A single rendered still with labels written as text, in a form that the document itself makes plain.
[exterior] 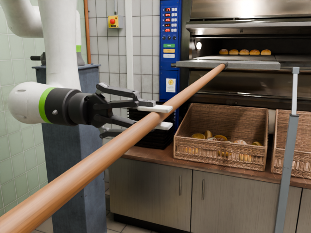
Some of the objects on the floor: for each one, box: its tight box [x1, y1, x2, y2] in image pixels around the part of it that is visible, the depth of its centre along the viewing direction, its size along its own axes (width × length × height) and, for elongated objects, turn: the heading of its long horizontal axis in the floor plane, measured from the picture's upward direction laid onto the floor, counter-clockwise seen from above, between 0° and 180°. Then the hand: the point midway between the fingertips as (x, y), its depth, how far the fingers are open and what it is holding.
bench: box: [108, 135, 311, 233], centre depth 179 cm, size 56×242×58 cm, turn 68°
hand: (155, 116), depth 60 cm, fingers closed on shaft, 3 cm apart
